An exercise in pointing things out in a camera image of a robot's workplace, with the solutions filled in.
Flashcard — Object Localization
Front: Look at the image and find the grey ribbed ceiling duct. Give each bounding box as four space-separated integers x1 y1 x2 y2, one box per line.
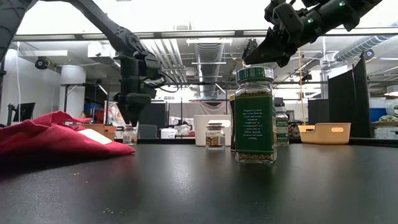
194 42 225 100

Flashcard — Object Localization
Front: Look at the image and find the small black monitor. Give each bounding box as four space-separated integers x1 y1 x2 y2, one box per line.
12 102 36 123

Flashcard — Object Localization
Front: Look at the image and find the wooden tray with jars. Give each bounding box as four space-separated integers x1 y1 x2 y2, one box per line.
82 123 118 141

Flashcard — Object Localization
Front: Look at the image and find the red cloth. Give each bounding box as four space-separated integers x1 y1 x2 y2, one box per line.
0 110 136 163

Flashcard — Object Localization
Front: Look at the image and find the white wall cable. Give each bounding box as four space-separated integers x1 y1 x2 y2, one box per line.
16 42 21 123

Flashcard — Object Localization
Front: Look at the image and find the green oregano spice jar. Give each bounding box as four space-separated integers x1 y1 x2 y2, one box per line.
233 65 278 164

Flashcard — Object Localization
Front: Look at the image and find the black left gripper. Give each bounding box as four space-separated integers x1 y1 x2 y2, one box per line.
113 54 154 127

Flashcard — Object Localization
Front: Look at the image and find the black hanging ceiling device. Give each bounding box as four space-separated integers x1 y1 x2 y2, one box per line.
244 39 259 56

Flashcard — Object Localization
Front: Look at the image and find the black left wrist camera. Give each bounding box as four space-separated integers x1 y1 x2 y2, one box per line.
143 57 167 91

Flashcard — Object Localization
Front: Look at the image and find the yellow plastic bin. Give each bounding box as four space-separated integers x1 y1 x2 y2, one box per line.
297 122 352 145

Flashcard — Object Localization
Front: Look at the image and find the white round column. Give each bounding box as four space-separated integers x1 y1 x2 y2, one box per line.
58 65 87 118

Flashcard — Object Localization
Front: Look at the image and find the fluorescent ceiling light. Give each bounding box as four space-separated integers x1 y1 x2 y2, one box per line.
24 50 68 57

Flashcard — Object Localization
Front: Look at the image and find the grey chair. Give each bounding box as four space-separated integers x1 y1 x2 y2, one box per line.
137 124 158 139

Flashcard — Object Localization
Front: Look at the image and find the grey overhead frame bar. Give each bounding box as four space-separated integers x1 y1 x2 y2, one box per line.
12 29 398 42

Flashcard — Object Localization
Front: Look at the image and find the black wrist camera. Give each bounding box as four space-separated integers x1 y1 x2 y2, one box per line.
143 57 167 91
264 0 282 23

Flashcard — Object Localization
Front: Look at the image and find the white plastic bin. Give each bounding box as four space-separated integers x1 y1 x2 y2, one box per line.
193 114 233 147

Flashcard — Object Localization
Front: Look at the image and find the clear spice jar white lid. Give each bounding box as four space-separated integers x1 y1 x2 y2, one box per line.
205 122 226 151
123 124 138 146

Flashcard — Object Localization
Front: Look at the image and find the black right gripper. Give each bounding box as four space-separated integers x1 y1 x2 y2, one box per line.
242 1 318 68

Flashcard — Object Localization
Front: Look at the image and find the white appliance box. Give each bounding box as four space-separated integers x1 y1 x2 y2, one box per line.
160 128 179 139

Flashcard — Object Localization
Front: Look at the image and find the silver spiral ceiling duct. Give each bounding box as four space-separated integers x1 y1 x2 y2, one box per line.
334 22 398 62

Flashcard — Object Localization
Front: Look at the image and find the tall black partition panel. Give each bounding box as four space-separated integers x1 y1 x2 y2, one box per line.
328 52 373 138

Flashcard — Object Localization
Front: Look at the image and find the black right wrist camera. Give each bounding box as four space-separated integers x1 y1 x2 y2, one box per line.
264 0 282 23

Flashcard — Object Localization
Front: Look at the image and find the short black partition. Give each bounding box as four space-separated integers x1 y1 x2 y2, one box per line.
307 99 330 126

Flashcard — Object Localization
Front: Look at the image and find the floral cloth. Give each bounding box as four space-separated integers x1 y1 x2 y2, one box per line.
107 101 125 128

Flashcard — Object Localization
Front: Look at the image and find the pale green bundle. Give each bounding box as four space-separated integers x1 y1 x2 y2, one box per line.
378 105 398 123

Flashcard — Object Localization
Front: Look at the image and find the blue storage bin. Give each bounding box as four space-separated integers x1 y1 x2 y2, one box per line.
369 108 388 123

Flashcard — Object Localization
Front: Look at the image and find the white ceiling light fixture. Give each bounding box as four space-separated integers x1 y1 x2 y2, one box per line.
185 37 233 47

